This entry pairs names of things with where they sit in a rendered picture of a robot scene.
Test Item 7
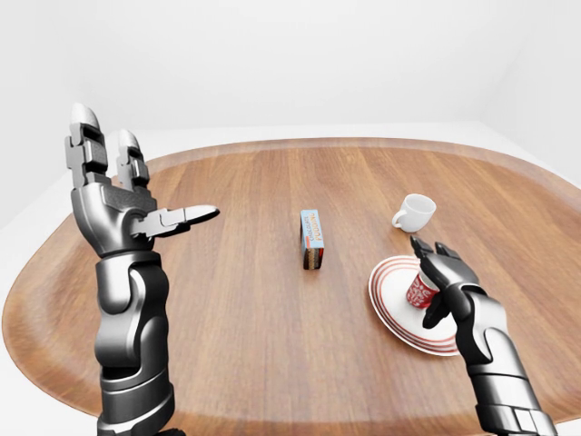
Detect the blue pudding box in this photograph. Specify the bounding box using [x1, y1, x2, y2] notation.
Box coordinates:
[299, 209, 326, 271]

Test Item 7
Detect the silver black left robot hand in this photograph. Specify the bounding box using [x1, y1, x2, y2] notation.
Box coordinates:
[64, 102, 222, 259]

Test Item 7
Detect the red patterned mug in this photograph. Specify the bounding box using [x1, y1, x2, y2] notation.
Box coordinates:
[405, 269, 440, 310]

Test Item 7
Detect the white plate with red rings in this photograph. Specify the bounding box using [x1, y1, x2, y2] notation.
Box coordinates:
[368, 254, 463, 357]

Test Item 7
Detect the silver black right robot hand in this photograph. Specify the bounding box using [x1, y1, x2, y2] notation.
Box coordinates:
[409, 234, 486, 330]

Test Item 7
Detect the white mug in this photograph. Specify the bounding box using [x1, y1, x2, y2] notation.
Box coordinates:
[391, 193, 438, 233]

